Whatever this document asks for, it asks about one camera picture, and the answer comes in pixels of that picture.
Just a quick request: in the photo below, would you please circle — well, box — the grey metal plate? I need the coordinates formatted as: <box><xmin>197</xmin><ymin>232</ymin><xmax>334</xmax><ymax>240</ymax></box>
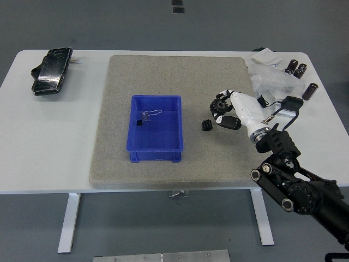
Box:
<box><xmin>93</xmin><ymin>249</ymin><xmax>231</xmax><ymax>262</ymax></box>

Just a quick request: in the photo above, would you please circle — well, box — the black wrapped battery pack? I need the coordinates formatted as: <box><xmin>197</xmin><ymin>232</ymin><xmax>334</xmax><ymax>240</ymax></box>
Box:
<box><xmin>31</xmin><ymin>47</ymin><xmax>74</xmax><ymax>97</ymax></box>

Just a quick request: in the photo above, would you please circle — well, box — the clear bubble wrap bag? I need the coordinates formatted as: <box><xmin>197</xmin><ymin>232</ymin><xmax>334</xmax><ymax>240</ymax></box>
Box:
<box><xmin>249</xmin><ymin>63</ymin><xmax>306</xmax><ymax>104</ymax></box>

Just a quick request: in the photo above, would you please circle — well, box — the small clear plastic bag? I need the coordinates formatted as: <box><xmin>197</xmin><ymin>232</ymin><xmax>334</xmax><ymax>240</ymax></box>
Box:
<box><xmin>139</xmin><ymin>109</ymin><xmax>164</xmax><ymax>123</ymax></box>

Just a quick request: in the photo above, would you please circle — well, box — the white table leg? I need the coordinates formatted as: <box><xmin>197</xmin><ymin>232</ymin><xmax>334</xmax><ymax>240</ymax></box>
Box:
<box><xmin>250</xmin><ymin>188</ymin><xmax>274</xmax><ymax>246</ymax></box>
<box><xmin>57</xmin><ymin>192</ymin><xmax>82</xmax><ymax>254</ymax></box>

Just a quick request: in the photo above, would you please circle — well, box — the grey-brown mat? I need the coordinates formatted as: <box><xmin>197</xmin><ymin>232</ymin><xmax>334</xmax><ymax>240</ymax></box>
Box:
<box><xmin>89</xmin><ymin>55</ymin><xmax>274</xmax><ymax>189</ymax></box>

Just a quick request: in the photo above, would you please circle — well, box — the large dark cylinder capacitor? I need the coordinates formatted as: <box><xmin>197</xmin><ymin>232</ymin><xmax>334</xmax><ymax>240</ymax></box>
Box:
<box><xmin>302</xmin><ymin>82</ymin><xmax>319</xmax><ymax>100</ymax></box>

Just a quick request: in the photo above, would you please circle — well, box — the black adapter cord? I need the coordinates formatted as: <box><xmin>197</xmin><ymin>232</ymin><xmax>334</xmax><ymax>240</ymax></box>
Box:
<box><xmin>256</xmin><ymin>94</ymin><xmax>285</xmax><ymax>110</ymax></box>

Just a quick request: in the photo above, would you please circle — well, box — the blue plastic box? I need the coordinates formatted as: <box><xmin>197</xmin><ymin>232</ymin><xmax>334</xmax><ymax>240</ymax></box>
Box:
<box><xmin>125</xmin><ymin>94</ymin><xmax>184</xmax><ymax>164</ymax></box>

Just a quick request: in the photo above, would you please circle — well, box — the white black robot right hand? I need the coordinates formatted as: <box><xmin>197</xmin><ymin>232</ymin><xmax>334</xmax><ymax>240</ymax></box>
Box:
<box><xmin>209</xmin><ymin>88</ymin><xmax>270</xmax><ymax>137</ymax></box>

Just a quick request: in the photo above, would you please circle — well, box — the white card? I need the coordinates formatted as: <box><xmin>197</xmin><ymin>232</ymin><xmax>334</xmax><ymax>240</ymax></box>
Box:
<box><xmin>275</xmin><ymin>107</ymin><xmax>298</xmax><ymax>118</ymax></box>

